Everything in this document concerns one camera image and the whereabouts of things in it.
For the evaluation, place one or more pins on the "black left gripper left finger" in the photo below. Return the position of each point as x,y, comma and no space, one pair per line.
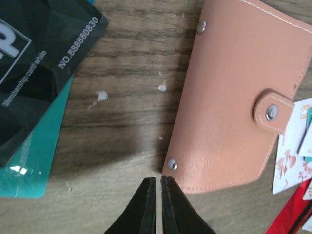
139,216

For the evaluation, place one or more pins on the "black membership card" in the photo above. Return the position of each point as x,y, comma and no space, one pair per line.
42,43

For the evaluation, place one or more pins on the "pink leather card holder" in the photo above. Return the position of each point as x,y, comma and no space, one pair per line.
247,62

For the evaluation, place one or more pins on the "red card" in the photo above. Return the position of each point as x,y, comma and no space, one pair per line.
294,214

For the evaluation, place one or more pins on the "teal card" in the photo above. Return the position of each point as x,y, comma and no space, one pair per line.
27,173

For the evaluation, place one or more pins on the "white floral VIP card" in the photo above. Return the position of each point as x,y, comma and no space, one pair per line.
290,168

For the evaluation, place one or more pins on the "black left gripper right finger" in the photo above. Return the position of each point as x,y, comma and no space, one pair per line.
178,215

